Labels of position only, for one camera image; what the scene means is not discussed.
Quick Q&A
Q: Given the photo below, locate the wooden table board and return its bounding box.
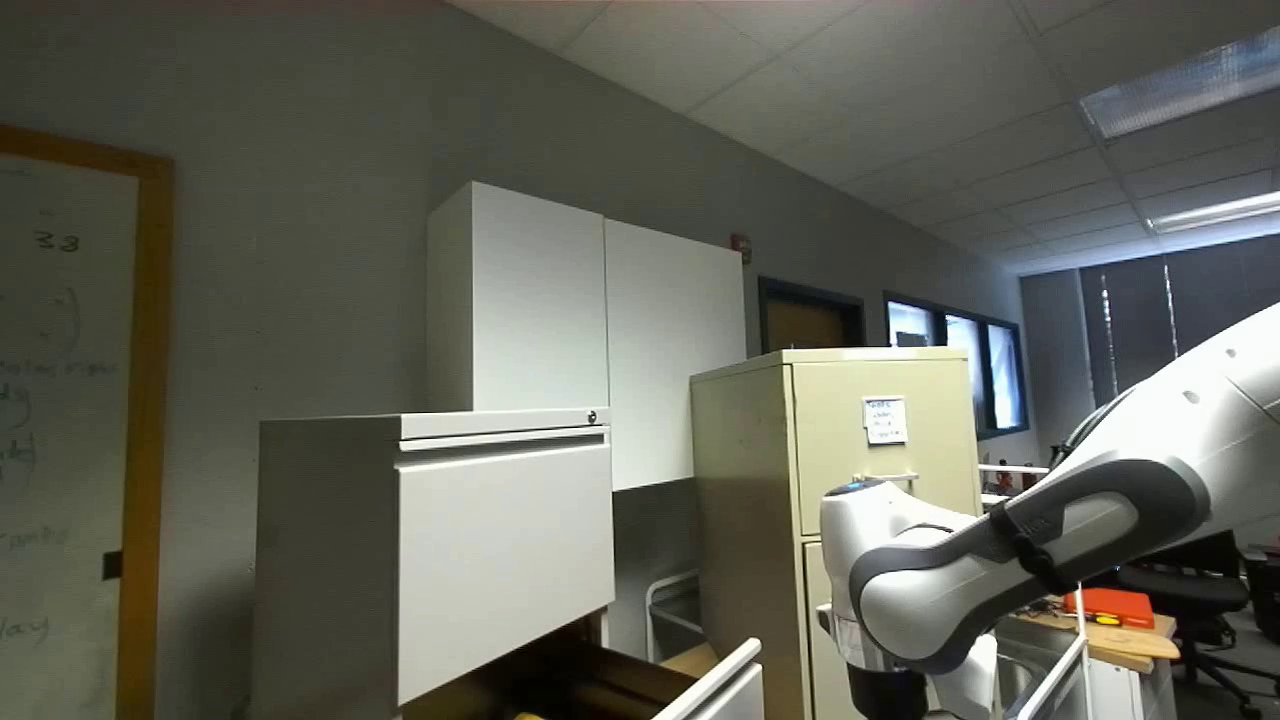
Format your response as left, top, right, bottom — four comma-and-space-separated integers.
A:
1028, 611, 1179, 674

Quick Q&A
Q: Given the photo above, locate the white wall cabinet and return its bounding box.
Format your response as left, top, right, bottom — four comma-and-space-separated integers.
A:
422, 180, 748, 492

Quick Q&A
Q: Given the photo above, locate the orange red tool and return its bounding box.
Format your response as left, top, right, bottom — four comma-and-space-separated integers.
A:
1058, 590, 1156, 627

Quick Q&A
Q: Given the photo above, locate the ceiling light panel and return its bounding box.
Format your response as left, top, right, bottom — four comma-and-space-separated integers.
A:
1080, 27, 1280, 142

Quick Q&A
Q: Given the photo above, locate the ceiling light strip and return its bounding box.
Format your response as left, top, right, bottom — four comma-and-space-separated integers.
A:
1144, 193, 1280, 234

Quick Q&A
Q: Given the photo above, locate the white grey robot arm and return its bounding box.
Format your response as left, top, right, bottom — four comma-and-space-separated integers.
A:
820, 303, 1280, 720

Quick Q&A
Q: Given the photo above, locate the dark wooden door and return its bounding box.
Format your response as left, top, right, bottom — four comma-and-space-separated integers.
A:
754, 276, 863, 353

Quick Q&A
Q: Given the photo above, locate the beige metal filing cabinet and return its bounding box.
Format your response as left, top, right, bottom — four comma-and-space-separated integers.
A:
691, 348, 978, 720

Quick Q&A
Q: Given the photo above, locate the white paper note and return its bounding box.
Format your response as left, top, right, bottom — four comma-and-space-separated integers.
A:
863, 398, 907, 448

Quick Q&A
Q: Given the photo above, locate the white left filing cabinet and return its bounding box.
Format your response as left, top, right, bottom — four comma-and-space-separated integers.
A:
248, 413, 617, 720

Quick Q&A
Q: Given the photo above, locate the drawer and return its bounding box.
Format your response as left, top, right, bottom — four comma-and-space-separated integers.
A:
404, 637, 764, 720

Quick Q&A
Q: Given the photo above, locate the black office chair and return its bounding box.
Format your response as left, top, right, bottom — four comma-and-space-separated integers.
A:
1115, 534, 1263, 702

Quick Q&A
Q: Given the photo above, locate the wood-framed whiteboard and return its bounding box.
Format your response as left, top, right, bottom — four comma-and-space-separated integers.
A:
0, 130, 177, 720

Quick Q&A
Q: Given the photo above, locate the dark interior window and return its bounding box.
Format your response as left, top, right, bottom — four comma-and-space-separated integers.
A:
885, 294, 1031, 439

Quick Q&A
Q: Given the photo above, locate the white metal rail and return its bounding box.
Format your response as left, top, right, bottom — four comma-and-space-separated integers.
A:
1010, 637, 1087, 720

